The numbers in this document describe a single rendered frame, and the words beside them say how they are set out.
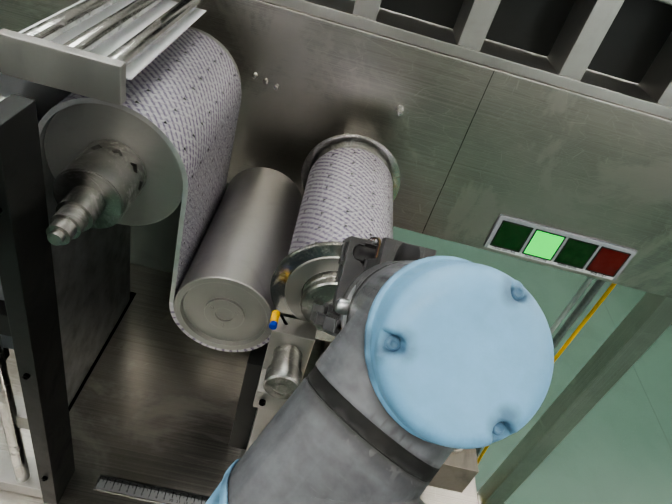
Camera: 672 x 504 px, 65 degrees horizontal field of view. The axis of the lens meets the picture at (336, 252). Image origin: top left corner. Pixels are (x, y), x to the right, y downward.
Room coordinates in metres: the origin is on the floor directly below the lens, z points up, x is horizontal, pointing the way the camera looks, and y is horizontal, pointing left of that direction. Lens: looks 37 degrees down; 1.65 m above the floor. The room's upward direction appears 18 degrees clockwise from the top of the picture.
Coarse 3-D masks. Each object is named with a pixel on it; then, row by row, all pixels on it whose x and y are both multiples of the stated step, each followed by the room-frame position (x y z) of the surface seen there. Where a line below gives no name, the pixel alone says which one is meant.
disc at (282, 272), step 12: (300, 252) 0.43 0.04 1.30; (312, 252) 0.44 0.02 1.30; (324, 252) 0.44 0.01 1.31; (336, 252) 0.44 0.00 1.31; (288, 264) 0.43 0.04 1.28; (300, 264) 0.43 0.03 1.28; (276, 276) 0.43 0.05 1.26; (288, 276) 0.43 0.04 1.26; (312, 276) 0.44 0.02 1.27; (276, 288) 0.43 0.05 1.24; (276, 300) 0.43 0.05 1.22; (288, 312) 0.43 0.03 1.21; (324, 336) 0.44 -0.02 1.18
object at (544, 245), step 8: (536, 232) 0.80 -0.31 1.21; (544, 232) 0.80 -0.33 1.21; (536, 240) 0.80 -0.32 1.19; (544, 240) 0.80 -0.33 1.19; (552, 240) 0.80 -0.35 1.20; (560, 240) 0.80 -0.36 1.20; (528, 248) 0.80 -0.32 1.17; (536, 248) 0.80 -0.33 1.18; (544, 248) 0.80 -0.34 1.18; (552, 248) 0.80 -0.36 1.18; (544, 256) 0.80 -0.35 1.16
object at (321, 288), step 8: (328, 272) 0.44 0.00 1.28; (336, 272) 0.44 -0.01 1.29; (312, 280) 0.43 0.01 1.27; (320, 280) 0.42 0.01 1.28; (328, 280) 0.42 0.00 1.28; (304, 288) 0.43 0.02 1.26; (312, 288) 0.42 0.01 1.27; (320, 288) 0.42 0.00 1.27; (328, 288) 0.42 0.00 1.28; (304, 296) 0.42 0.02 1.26; (312, 296) 0.42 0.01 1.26; (320, 296) 0.42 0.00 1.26; (328, 296) 0.42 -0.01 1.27; (304, 304) 0.42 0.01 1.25; (312, 304) 0.42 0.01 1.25; (320, 304) 0.42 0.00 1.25; (304, 312) 0.42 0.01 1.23; (320, 328) 0.42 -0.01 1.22
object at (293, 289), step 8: (328, 256) 0.44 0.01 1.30; (336, 256) 0.44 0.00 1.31; (304, 264) 0.43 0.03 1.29; (312, 264) 0.43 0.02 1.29; (320, 264) 0.43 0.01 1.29; (328, 264) 0.44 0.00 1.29; (336, 264) 0.44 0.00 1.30; (296, 272) 0.43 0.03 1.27; (304, 272) 0.43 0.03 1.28; (312, 272) 0.43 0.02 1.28; (320, 272) 0.44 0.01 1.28; (288, 280) 0.43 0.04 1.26; (296, 280) 0.43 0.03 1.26; (304, 280) 0.43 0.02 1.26; (288, 288) 0.43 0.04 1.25; (296, 288) 0.43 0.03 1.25; (288, 296) 0.43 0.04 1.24; (296, 296) 0.43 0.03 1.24; (288, 304) 0.43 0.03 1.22; (296, 304) 0.43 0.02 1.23; (296, 312) 0.43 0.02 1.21; (304, 320) 0.43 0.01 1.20
